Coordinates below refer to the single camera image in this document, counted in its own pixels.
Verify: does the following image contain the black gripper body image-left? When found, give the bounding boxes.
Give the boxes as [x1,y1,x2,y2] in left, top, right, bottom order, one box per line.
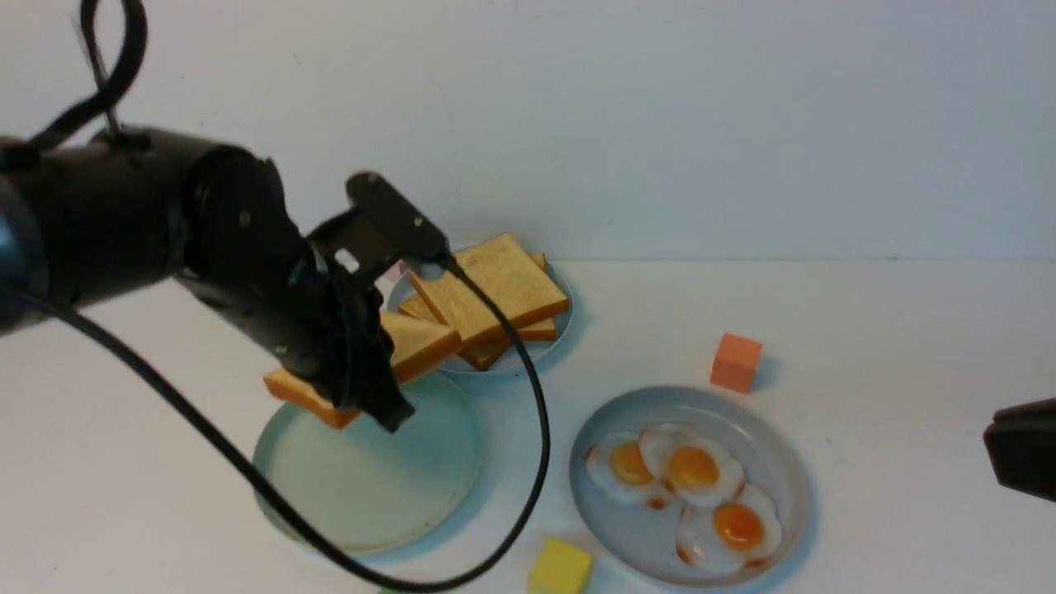
[177,152,381,405]

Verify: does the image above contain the black gripper image-left finger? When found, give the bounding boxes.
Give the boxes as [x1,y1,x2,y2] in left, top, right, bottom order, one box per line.
[346,330,415,435]

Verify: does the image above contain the toast slice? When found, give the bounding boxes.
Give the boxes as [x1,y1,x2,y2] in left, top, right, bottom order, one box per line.
[263,311,461,430]
[408,233,570,351]
[431,252,559,347]
[397,296,512,371]

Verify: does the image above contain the fried egg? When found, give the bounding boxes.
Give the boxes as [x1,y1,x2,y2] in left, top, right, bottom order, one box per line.
[583,431,674,511]
[638,422,746,508]
[675,483,784,575]

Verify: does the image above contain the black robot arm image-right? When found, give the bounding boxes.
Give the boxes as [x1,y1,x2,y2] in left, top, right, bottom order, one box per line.
[982,398,1055,502]

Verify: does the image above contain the pink foam cube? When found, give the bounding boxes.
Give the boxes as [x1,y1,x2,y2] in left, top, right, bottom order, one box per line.
[382,261,408,283]

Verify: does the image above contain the empty light green plate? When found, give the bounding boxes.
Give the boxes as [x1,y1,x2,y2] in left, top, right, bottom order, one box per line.
[252,373,485,555]

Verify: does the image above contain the blue plate with bread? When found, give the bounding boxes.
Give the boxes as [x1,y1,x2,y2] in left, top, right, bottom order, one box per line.
[386,252,573,377]

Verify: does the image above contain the yellow foam cube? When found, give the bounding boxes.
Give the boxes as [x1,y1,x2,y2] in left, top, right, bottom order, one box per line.
[526,537,595,594]

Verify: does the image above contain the grey plate with eggs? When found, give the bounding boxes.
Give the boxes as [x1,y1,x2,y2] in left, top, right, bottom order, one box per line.
[566,384,818,593]

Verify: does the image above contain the orange foam cube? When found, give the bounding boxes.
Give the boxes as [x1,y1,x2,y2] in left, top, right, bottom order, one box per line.
[709,333,763,394]

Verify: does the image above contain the black wrist camera image-left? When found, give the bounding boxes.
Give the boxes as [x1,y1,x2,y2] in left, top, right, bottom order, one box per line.
[309,172,454,285]

